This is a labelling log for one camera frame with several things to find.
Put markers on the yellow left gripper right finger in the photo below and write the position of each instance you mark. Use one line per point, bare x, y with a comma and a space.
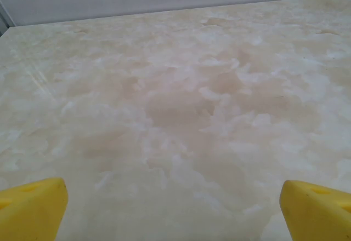
318, 213

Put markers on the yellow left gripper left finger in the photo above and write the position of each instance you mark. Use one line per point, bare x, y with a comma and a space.
30, 211

